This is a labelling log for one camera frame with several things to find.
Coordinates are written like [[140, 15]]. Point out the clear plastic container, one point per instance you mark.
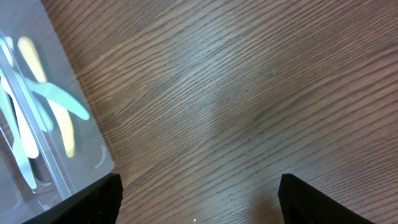
[[58, 176]]

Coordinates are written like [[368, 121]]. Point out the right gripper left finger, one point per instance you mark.
[[99, 203]]

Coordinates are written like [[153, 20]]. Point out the cream yellow plastic knife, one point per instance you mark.
[[31, 56]]

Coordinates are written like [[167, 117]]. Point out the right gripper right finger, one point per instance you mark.
[[303, 204]]

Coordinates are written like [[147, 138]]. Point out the pale blue plastic knife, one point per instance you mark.
[[17, 149]]

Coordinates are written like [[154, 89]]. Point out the white plastic knife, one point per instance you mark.
[[42, 117], [27, 139]]

